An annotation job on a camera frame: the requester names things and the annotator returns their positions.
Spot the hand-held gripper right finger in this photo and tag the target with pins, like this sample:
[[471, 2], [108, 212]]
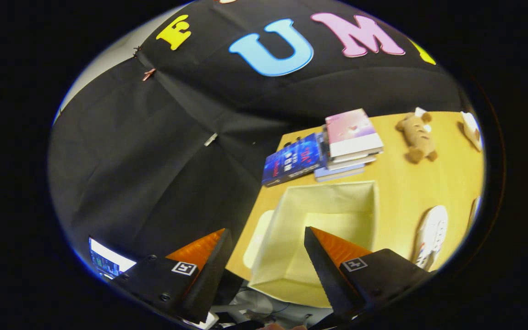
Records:
[[326, 275]]

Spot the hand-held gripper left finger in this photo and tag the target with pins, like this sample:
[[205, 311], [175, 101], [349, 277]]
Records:
[[211, 279]]

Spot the cream fabric storage box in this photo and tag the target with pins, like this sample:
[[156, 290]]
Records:
[[291, 256]]

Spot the white striped shoe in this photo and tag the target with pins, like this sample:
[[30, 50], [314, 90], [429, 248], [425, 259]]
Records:
[[432, 233], [475, 213]]

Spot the computer monitor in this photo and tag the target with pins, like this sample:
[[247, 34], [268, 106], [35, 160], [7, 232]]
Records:
[[108, 261]]

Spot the black backdrop cloth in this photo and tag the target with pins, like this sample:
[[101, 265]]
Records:
[[154, 183]]

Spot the white book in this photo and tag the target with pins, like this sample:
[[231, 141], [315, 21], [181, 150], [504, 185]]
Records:
[[353, 160]]

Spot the silver clip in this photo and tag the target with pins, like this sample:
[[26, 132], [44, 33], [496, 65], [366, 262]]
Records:
[[210, 139]]

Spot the pink book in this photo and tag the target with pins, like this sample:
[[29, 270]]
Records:
[[351, 130]]

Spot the brown plush toy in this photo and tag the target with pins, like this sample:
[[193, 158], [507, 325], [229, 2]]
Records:
[[417, 135]]

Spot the white pouch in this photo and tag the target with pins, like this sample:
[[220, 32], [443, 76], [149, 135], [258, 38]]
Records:
[[472, 130]]

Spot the copper clip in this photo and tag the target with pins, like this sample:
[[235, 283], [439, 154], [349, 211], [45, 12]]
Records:
[[149, 74]]

